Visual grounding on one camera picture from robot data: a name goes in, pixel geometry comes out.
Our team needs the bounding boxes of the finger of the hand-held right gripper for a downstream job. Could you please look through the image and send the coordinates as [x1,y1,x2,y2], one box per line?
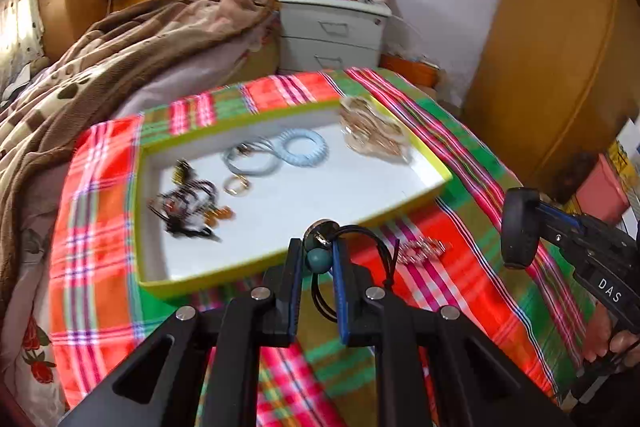
[537,201,597,234]
[537,217,593,270]

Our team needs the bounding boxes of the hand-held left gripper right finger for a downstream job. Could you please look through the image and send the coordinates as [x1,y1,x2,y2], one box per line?
[331,237,576,427]

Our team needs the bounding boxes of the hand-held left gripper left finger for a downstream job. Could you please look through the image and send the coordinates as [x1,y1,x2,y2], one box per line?
[57,237,304,427]

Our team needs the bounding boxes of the black cord bead necklace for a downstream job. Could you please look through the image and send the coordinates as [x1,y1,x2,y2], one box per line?
[302,218,399,325]

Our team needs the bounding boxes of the black wrist band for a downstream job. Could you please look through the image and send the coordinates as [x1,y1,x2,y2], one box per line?
[500,187,541,271]

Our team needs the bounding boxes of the yellow-green cardboard box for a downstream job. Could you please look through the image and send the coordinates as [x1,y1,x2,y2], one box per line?
[134,93,454,303]

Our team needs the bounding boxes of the gold ring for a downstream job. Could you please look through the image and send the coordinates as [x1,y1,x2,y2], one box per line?
[222,175,251,198]

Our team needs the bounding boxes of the grey-blue bangle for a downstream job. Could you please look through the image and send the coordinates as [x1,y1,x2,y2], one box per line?
[222,138,279,178]

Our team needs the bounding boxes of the dark beaded necklace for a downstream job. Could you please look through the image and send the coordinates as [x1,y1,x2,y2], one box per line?
[147,178,236,244]

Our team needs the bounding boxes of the pale coil hair tie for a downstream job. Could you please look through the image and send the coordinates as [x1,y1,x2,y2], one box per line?
[276,129,329,168]

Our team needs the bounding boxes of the gold pendant charm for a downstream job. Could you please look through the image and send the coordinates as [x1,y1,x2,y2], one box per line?
[172,160,194,186]

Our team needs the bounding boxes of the transparent pink hair claw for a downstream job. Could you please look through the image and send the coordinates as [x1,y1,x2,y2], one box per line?
[340,96,414,164]

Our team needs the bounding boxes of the person's right hand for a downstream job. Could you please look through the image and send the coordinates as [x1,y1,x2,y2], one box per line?
[582,303,640,365]

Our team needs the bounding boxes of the pink plastic bin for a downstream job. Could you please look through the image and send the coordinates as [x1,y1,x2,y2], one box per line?
[574,153,632,224]

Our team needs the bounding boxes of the rhinestone hair clip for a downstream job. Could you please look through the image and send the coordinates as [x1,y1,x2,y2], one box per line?
[397,239,447,266]

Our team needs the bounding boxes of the wooden wardrobe door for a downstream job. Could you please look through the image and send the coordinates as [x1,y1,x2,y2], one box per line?
[465,0,640,202]

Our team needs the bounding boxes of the plaid cloth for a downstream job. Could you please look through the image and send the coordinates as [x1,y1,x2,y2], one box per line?
[49,67,601,427]

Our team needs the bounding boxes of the orange box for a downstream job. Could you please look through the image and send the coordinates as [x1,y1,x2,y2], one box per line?
[381,54,442,88]

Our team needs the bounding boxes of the grey nightstand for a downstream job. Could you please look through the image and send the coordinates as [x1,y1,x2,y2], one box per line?
[277,0,393,76]

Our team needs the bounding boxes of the floral bedsheet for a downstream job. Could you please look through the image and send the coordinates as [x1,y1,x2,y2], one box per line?
[0,227,71,427]

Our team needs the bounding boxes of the brown spotted blanket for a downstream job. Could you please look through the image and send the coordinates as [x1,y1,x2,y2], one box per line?
[0,0,279,304]

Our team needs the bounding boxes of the dotted curtain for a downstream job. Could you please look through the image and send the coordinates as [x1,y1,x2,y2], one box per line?
[0,0,47,74]

